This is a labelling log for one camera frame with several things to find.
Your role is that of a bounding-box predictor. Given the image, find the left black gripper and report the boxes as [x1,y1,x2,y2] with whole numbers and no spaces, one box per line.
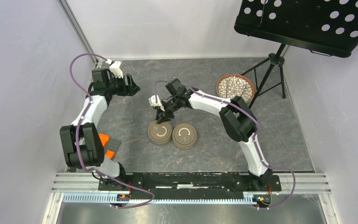
[106,73,140,97]

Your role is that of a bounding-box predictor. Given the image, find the brown lid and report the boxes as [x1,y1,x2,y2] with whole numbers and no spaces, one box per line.
[147,121,172,136]
[172,123,197,139]

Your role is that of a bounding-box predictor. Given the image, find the brown bowl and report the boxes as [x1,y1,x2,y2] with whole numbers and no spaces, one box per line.
[149,135,172,146]
[172,137,196,150]

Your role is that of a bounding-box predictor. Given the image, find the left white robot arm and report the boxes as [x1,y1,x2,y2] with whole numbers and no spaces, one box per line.
[59,68,140,190]

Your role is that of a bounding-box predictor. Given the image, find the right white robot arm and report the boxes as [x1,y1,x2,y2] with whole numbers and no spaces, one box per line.
[149,78,273,190]

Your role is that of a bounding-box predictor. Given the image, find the orange horseshoe toy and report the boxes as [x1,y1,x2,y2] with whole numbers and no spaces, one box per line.
[98,133,116,159]

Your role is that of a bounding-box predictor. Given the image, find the grey lego baseplate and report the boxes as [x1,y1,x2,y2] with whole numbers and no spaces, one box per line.
[107,139,122,153]

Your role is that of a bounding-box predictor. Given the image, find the patterned orange plate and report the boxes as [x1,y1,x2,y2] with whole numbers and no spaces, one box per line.
[216,74,255,103]

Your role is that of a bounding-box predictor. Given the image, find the black music stand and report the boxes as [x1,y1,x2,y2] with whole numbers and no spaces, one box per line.
[234,0,358,96]

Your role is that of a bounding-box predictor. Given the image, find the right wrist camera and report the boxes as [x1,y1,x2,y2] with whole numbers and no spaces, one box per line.
[148,95,165,111]

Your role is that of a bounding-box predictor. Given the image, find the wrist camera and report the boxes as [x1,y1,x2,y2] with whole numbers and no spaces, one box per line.
[105,59,124,78]
[148,95,165,111]

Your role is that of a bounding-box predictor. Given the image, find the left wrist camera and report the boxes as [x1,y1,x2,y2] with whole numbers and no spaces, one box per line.
[105,59,124,78]

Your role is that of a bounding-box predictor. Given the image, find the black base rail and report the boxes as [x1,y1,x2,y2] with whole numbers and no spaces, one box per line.
[98,172,282,200]

